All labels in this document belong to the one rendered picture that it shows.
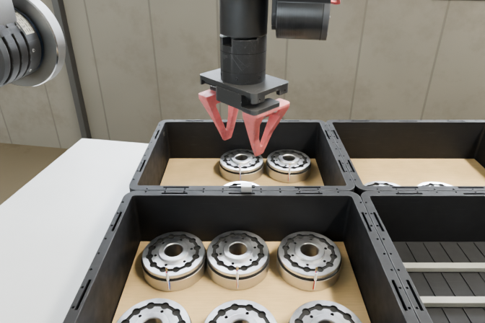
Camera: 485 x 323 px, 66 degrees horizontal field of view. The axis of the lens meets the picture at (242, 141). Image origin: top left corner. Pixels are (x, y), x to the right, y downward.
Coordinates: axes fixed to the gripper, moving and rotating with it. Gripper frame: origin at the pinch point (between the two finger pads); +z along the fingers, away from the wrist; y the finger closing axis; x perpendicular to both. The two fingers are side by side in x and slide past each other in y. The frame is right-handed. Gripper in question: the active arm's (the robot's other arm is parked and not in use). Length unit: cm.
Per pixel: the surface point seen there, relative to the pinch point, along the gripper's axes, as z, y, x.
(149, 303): 20.5, 1.7, 16.3
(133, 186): 13.6, 19.4, 7.7
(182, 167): 23.7, 32.3, -11.4
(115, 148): 37, 76, -15
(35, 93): 67, 238, -36
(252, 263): 20.5, -3.0, 0.5
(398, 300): 13.1, -24.0, -2.7
